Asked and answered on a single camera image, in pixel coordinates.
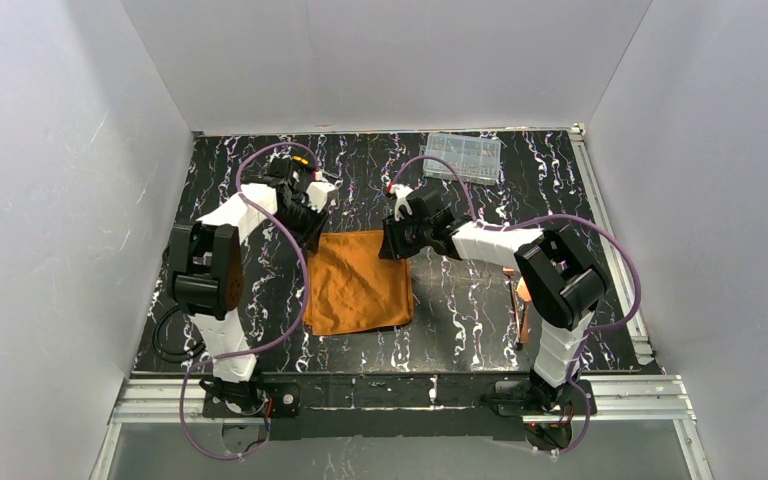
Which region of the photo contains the orange cloth napkin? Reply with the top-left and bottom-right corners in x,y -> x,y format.
304,230 -> 414,336

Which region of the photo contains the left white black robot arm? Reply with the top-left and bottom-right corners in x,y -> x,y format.
166,156 -> 336,389

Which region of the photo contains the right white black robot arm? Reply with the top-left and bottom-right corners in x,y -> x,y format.
379,184 -> 609,402

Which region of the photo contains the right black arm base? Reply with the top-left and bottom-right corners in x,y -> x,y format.
482,378 -> 598,419

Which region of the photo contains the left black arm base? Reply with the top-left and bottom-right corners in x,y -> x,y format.
198,375 -> 301,419

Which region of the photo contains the clear plastic parts box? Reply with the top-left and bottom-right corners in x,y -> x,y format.
422,132 -> 502,185

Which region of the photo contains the copper fork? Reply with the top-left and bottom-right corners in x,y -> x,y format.
502,267 -> 523,351

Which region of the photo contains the copper cake server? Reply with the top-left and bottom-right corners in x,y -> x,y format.
516,278 -> 532,345

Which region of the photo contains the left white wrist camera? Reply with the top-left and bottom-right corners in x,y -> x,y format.
305,171 -> 337,212

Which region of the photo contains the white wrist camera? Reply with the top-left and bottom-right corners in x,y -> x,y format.
305,171 -> 337,212
387,183 -> 413,222

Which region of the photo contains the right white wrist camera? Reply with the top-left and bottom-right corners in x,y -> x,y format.
387,183 -> 413,222

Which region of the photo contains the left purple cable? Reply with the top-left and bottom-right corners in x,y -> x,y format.
180,141 -> 324,462

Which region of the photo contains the purple cable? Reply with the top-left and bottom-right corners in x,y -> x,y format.
180,141 -> 324,462
387,155 -> 644,458

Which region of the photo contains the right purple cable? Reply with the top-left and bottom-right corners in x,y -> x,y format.
387,155 -> 644,458

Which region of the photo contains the black coiled cable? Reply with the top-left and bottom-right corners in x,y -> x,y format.
152,303 -> 210,364

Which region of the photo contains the aluminium frame rail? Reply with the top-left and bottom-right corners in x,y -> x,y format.
91,373 -> 712,479

